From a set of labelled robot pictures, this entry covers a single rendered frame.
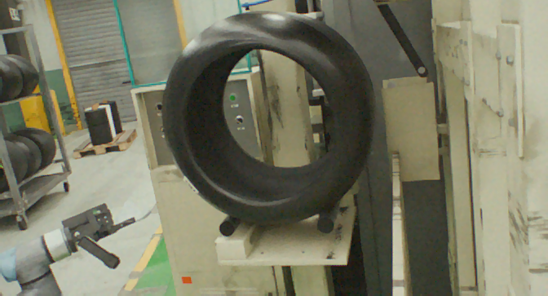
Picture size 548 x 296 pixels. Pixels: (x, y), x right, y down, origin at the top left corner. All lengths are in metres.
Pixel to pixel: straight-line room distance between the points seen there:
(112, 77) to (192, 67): 9.67
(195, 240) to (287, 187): 0.81
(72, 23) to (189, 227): 9.26
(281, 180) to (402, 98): 0.45
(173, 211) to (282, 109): 0.85
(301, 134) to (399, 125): 0.33
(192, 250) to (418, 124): 1.23
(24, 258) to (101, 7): 9.78
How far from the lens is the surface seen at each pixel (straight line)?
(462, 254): 1.61
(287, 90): 1.52
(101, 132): 7.65
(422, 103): 1.42
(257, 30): 1.13
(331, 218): 1.23
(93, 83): 10.99
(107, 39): 10.81
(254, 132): 1.94
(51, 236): 1.25
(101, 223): 1.25
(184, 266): 2.26
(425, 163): 1.47
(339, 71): 1.10
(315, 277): 1.74
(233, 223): 1.31
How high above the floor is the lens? 1.40
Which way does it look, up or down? 13 degrees down
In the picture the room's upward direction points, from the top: 9 degrees counter-clockwise
